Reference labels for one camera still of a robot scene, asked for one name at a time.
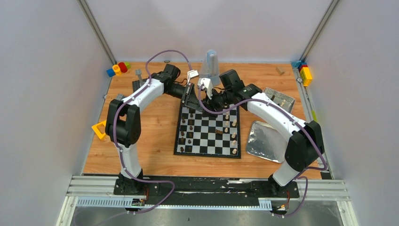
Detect silver metal tray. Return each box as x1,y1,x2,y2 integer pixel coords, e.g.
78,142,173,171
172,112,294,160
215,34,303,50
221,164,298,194
246,121,287,164

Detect grey lego baseplate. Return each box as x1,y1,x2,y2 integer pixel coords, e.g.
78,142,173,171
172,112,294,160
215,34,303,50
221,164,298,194
132,79,147,92

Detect stacked lego bricks right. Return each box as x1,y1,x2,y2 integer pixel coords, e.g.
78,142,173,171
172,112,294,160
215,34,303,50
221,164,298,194
291,61,312,87

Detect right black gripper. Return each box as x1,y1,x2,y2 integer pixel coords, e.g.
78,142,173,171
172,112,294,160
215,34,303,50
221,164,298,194
203,88,233,118

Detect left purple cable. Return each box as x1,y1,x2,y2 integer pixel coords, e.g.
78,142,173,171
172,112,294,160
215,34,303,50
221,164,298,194
112,49,192,215

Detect yellow plastic triangle toy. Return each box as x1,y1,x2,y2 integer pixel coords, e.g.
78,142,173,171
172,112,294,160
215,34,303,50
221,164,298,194
91,120,106,140

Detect black white chessboard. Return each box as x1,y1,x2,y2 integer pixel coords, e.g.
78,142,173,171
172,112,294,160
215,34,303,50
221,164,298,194
174,105,241,159

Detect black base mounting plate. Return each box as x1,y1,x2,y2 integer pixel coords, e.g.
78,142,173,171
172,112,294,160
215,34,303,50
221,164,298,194
113,175,300,206

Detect blue grey lego brick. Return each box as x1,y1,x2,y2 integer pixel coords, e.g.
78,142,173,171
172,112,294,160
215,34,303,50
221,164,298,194
115,94,125,100

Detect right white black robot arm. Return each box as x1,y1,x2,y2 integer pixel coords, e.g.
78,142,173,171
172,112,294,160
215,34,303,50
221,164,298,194
199,69,326,197

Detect colourful toy blocks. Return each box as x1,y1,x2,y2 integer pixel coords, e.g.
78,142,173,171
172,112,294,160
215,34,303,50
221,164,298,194
106,62,131,77

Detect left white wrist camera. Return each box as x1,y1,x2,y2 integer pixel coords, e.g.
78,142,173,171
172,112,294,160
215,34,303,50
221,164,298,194
187,70,199,85

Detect grey lego tower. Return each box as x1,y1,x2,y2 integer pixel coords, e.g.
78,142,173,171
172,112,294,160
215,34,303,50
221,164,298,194
135,69,144,84

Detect small wooden block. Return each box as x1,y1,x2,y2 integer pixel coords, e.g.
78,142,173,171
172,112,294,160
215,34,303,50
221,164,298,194
276,67,285,75

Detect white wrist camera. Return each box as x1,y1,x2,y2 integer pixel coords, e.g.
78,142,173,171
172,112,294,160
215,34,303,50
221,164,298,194
198,78,213,99
187,70,199,85

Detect purple cable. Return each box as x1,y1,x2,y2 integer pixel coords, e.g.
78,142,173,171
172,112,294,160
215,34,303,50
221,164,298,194
112,49,192,215
197,83,328,218

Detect clear plastic container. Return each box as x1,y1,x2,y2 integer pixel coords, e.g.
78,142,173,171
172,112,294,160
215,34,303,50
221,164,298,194
263,88,295,113

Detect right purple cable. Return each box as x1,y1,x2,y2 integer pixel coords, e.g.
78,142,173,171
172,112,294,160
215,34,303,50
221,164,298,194
197,83,328,218

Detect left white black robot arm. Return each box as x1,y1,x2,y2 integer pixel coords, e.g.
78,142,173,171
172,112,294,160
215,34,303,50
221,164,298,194
105,64,203,194

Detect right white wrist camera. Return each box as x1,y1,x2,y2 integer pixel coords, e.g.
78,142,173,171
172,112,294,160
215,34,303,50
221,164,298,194
198,78,213,99

